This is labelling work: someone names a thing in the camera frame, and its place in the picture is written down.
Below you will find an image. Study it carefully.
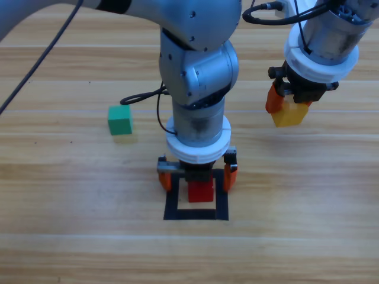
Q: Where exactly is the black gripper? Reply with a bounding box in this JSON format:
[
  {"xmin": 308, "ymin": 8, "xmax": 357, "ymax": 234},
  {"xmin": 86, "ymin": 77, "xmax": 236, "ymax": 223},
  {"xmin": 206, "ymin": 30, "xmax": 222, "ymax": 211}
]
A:
[
  {"xmin": 156, "ymin": 149, "xmax": 237, "ymax": 192},
  {"xmin": 265, "ymin": 60, "xmax": 340, "ymax": 115}
]

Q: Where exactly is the red cube block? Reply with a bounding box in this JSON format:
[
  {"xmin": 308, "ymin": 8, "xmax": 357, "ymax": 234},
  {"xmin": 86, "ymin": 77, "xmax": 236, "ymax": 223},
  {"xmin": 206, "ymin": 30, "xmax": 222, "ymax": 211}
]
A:
[{"xmin": 188, "ymin": 180, "xmax": 214, "ymax": 204}]

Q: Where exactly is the yellow cube block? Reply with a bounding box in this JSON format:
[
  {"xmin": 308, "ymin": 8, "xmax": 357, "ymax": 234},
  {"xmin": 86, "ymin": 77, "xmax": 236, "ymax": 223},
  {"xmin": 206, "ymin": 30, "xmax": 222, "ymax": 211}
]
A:
[{"xmin": 271, "ymin": 99, "xmax": 309, "ymax": 128}]

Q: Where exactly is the green cube block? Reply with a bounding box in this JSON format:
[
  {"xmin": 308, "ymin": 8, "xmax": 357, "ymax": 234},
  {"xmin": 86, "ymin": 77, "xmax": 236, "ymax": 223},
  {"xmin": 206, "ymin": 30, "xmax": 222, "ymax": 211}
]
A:
[{"xmin": 107, "ymin": 104, "xmax": 133, "ymax": 136}]

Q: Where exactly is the black tape square outline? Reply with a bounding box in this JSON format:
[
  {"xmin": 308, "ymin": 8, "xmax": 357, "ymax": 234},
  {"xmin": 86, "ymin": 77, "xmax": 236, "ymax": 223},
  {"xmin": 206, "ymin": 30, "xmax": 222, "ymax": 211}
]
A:
[{"xmin": 163, "ymin": 168, "xmax": 230, "ymax": 222}]

